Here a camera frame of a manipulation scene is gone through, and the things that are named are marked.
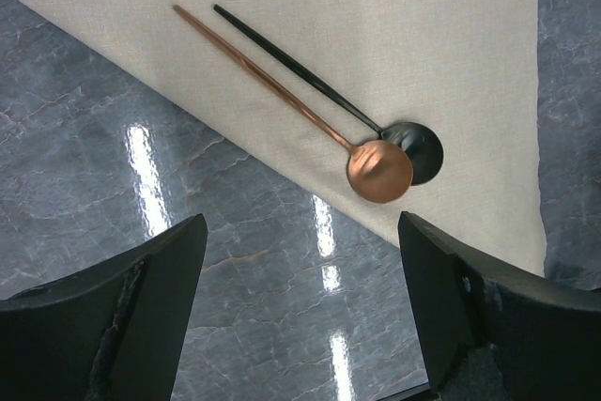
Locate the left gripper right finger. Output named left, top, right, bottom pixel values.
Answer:
left=398, top=211, right=600, bottom=400

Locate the beige cloth napkin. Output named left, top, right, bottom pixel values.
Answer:
left=19, top=0, right=547, bottom=275

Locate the black spoon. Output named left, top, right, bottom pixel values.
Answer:
left=212, top=4, right=444, bottom=186

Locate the copper spoon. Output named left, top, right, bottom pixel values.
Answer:
left=173, top=5, right=413, bottom=204

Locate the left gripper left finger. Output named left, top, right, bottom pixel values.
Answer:
left=1, top=214, right=208, bottom=400

